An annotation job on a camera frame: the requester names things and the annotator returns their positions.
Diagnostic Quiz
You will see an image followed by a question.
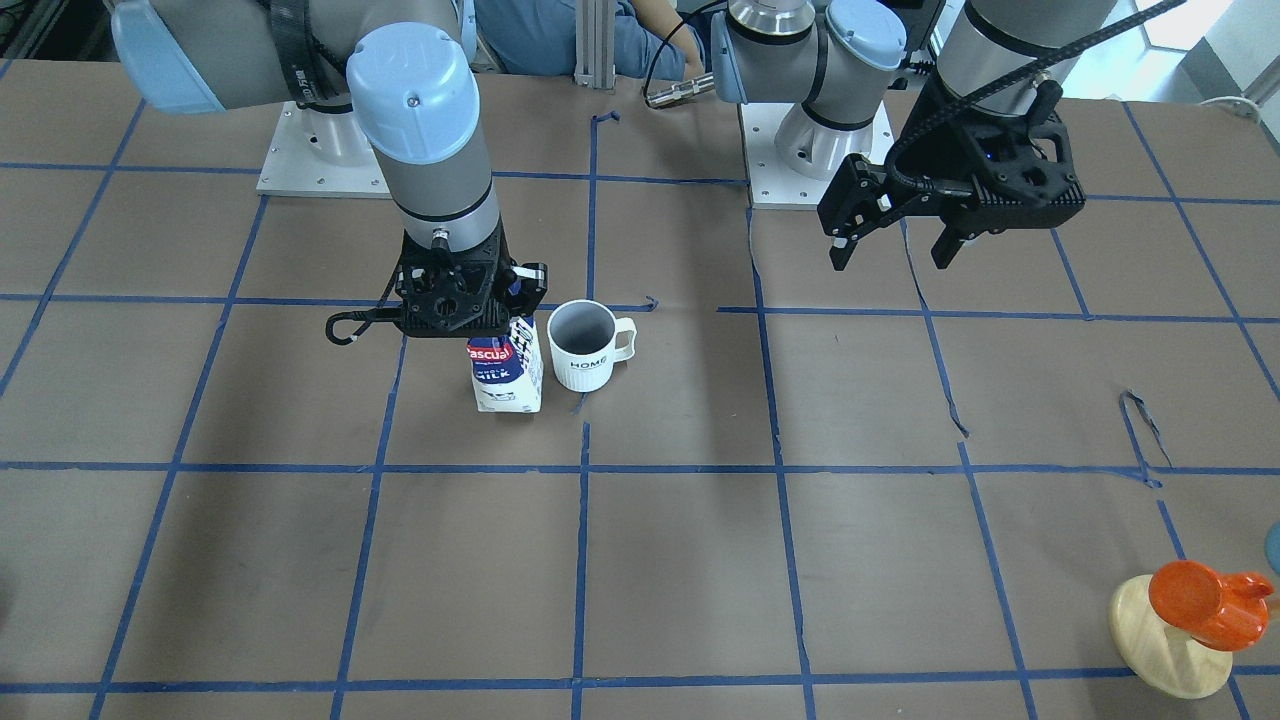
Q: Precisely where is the blue white milk carton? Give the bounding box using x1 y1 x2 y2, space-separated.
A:
466 316 544 413

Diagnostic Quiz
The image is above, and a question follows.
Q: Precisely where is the seated person blue shirt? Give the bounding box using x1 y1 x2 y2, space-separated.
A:
470 0 716 86

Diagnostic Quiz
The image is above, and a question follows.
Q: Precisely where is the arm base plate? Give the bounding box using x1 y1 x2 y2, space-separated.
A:
256 101 390 199
739 97 895 210

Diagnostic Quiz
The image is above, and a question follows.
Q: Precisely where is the white ribbed mug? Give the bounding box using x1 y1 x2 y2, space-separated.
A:
547 299 637 393

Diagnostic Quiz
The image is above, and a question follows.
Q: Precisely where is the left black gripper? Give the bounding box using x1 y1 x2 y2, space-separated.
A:
817 79 1085 272

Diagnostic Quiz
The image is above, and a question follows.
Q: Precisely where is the aluminium frame post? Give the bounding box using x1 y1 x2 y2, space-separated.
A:
573 0 616 94

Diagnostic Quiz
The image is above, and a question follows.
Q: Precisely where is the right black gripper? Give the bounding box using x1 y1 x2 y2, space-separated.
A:
390 225 548 340

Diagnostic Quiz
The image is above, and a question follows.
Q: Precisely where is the orange mug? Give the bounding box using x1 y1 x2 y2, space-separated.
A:
1148 560 1276 652

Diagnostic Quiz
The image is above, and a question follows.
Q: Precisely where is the blue mug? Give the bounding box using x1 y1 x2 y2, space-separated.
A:
1263 521 1280 574

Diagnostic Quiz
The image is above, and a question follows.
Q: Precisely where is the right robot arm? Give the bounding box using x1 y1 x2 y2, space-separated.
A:
110 1 547 346

